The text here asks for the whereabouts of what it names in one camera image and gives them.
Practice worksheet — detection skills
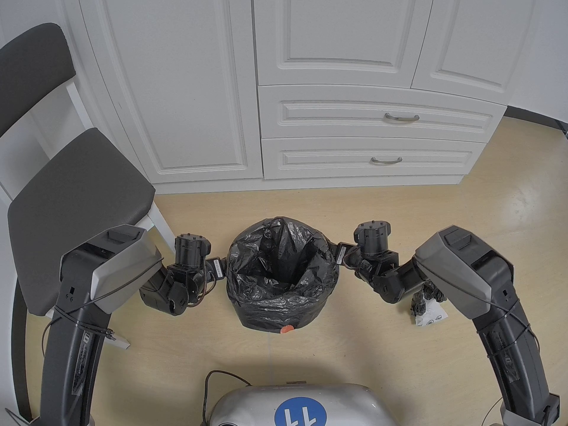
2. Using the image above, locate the black cable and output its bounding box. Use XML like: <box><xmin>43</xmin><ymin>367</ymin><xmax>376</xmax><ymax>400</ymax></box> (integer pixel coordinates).
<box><xmin>202</xmin><ymin>370</ymin><xmax>256</xmax><ymax>426</ymax></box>

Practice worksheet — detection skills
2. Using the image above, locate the black plastic bag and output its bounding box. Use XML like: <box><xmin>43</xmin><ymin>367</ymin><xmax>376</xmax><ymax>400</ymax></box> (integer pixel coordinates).
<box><xmin>225</xmin><ymin>217</ymin><xmax>340</xmax><ymax>334</ymax></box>

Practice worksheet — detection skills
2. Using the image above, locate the white printed wrapper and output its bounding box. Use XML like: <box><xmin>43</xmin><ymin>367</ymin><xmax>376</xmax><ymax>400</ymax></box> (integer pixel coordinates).
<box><xmin>415</xmin><ymin>300</ymin><xmax>446</xmax><ymax>326</ymax></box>

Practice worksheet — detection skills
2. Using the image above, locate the white wardrobe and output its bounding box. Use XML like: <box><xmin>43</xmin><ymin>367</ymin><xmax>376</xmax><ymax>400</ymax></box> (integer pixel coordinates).
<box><xmin>58</xmin><ymin>0</ymin><xmax>540</xmax><ymax>194</ymax></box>

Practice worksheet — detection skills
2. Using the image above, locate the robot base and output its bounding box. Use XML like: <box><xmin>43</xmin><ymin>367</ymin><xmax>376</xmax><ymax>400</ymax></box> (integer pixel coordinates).
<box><xmin>212</xmin><ymin>382</ymin><xmax>396</xmax><ymax>426</ymax></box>

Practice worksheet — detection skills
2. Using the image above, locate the white chair with grey cushions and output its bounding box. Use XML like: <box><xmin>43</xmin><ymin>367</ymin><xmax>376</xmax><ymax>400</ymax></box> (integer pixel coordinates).
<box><xmin>0</xmin><ymin>22</ymin><xmax>176</xmax><ymax>350</ymax></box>

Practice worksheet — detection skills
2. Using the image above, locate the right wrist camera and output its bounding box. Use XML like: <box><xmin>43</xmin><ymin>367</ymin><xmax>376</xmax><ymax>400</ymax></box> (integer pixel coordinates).
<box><xmin>336</xmin><ymin>241</ymin><xmax>358</xmax><ymax>266</ymax></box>

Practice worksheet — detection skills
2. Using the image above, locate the black plastic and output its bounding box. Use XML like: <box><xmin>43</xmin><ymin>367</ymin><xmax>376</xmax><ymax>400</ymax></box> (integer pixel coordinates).
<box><xmin>410</xmin><ymin>282</ymin><xmax>444</xmax><ymax>317</ymax></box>

